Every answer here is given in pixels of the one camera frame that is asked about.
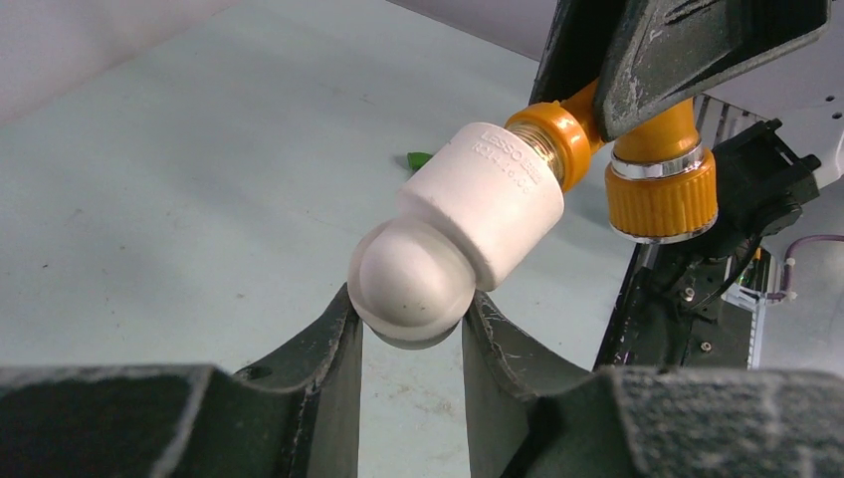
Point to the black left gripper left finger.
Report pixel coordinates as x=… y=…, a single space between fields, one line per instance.
x=293 y=413

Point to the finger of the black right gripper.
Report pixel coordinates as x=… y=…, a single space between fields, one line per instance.
x=665 y=52
x=587 y=41

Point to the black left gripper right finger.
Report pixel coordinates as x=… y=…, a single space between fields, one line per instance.
x=532 y=413

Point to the orange water faucet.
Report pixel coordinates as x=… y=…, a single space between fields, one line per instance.
x=661 y=181

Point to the green water faucet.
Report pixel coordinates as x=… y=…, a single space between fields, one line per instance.
x=415 y=160

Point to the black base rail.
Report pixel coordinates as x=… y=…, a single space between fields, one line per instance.
x=697 y=303

